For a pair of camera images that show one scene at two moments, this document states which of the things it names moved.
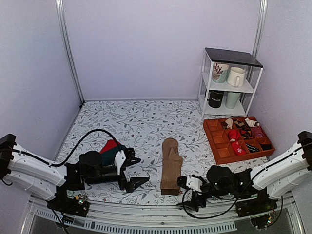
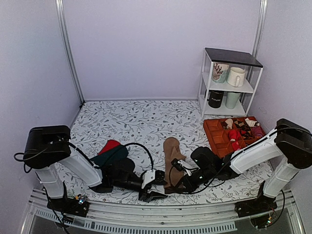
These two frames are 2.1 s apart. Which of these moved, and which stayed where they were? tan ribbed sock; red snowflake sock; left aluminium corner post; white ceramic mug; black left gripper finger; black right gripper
Moved: black right gripper; black left gripper finger
Stayed: red snowflake sock; tan ribbed sock; white ceramic mug; left aluminium corner post
